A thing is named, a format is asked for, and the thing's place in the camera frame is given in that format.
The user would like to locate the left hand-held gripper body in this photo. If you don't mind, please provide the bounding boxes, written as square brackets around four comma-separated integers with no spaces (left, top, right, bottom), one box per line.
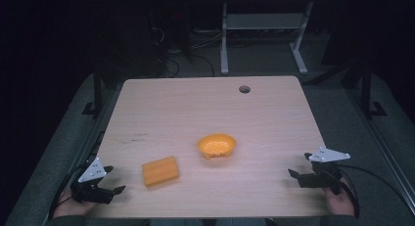
[69,157,115,205]

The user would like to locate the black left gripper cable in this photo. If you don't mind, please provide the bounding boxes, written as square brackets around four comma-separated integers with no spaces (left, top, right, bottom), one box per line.
[48,131,106,220]

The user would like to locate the person's right hand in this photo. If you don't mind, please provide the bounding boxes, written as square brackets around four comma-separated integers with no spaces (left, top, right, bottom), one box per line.
[322,177,356,217]

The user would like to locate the bundle of floor cables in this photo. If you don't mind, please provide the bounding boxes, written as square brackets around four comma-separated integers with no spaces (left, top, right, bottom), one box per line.
[150,24,226,78]

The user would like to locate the black metal stand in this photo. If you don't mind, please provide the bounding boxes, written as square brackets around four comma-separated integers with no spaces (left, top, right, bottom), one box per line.
[358,59,388,119]
[81,61,105,118]

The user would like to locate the white metal desk frame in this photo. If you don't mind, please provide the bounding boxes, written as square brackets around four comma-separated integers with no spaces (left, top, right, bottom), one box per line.
[219,0,315,76]

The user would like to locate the orange bowl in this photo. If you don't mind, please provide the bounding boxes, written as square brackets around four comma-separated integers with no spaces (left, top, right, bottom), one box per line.
[196,133,238,160]

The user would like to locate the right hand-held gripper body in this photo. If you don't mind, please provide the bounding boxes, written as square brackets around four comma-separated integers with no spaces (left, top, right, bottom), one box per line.
[298,146,352,197]

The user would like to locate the person's left hand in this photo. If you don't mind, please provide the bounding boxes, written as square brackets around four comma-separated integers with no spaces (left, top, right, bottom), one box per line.
[53,188,96,219]

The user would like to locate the aluminium rail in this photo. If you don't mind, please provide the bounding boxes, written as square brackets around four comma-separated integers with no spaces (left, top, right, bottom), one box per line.
[346,88,415,217]

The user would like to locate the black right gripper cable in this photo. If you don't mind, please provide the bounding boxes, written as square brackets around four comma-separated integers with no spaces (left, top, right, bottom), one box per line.
[336,163,415,219]

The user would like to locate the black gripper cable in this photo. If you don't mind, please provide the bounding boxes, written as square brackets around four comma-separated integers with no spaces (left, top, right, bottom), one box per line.
[336,163,415,219]
[48,131,106,220]

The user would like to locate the orange sponge block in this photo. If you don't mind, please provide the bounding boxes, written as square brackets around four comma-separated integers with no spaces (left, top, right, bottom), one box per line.
[141,155,180,189]

